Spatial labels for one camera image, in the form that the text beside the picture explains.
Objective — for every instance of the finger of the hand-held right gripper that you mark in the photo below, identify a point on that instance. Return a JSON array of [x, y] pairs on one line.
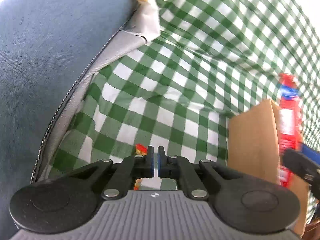
[[296, 162]]

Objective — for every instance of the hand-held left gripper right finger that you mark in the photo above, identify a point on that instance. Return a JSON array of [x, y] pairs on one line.
[[160, 163]]

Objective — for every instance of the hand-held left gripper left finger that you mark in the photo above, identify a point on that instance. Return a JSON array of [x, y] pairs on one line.
[[151, 163]]

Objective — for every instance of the small red-ended snack packet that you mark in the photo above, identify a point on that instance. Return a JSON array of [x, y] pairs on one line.
[[140, 149]]

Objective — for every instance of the red snack box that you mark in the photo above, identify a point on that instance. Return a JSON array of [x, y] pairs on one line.
[[288, 120]]

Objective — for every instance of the cardboard box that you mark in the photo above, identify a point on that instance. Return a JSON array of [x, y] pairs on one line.
[[252, 142]]

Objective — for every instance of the green checked cloth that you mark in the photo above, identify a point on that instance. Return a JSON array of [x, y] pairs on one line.
[[187, 55]]

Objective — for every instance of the grey zippered cushion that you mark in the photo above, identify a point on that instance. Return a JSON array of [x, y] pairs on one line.
[[140, 22]]

